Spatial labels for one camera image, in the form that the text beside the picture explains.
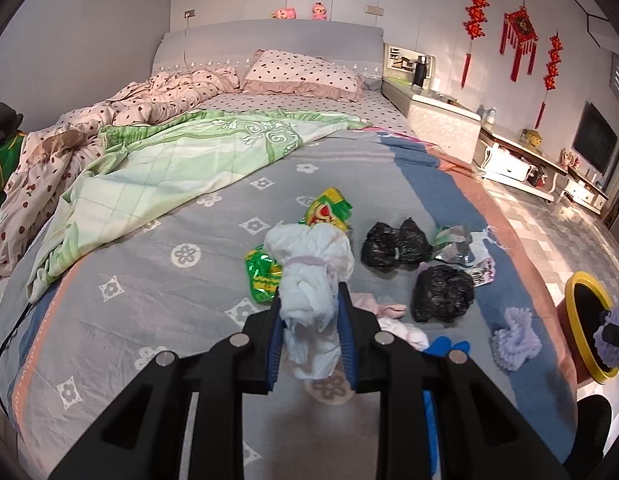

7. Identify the lavender foam fruit net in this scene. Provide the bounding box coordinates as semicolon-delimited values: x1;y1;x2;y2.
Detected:
491;307;543;372

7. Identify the green yellow snack bag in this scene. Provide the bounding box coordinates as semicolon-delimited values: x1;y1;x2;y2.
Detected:
244;188;353;304

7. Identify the white tissue wad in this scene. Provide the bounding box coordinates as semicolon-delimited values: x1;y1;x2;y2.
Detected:
264;223;355;380

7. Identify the yellow rimmed trash bin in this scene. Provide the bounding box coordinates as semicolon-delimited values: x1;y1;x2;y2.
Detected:
557;271;619;387

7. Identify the blue rubber glove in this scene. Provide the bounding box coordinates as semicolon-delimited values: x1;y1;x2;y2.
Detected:
423;336;471;476

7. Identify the black crumpled plastic bag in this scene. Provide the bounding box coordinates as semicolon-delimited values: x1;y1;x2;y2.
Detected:
410;264;474;324

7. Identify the white printed carton wrapper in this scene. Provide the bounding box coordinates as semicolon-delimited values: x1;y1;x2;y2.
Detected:
465;242;496;287

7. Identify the pink white crumpled tissue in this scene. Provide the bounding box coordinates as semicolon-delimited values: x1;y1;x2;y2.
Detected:
352;292;430;351

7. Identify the grey blue pink bedspread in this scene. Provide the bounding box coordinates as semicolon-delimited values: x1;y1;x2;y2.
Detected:
0;131;576;479

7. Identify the silver foil wrapper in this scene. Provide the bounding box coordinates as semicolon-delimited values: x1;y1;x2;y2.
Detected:
432;226;474;266

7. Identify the black flat television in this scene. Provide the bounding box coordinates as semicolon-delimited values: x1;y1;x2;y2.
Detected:
572;102;617;174

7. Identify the white tv console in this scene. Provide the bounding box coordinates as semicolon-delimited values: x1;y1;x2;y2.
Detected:
473;127;608;216

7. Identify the black plastic bag bow-shaped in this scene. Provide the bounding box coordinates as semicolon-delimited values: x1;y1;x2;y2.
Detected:
360;218;433;273

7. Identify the green patterned quilt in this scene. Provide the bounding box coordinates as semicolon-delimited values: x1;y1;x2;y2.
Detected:
26;110;370;302

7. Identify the pink dotted duvet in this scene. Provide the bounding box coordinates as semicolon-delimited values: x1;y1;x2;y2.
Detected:
0;67;240;280

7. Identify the red chinese knot centre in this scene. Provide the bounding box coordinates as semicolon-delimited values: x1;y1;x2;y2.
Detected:
498;0;538;82

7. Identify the white bedside cabinet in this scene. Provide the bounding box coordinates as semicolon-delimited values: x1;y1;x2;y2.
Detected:
381;44;481;164

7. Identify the black thermos bottle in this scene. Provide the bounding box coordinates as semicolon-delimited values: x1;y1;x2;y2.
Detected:
413;55;429;89

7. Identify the black bag beside bed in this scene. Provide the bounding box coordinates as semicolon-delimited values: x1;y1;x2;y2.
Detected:
0;102;24;146

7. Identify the pink polka dot pillow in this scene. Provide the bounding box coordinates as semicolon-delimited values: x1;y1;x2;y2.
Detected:
242;50;364;102

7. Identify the grey upholstered headboard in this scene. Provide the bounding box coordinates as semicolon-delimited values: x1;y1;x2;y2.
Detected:
151;18;384;80

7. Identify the pink plush toy right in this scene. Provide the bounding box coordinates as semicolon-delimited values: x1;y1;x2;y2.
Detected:
311;1;327;21

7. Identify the pink plush toy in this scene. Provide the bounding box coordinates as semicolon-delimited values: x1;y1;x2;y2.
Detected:
271;8;296;20
311;1;327;21

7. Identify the pink plush toy left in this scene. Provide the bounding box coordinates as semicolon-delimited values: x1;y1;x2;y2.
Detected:
271;8;296;20

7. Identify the red knot string right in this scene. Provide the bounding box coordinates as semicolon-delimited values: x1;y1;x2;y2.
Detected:
534;31;565;130

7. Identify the red knot string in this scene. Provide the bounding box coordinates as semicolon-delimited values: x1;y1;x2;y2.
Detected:
460;0;490;89
534;31;565;130

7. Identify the red knot string left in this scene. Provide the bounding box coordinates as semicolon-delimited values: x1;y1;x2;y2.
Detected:
460;0;490;89

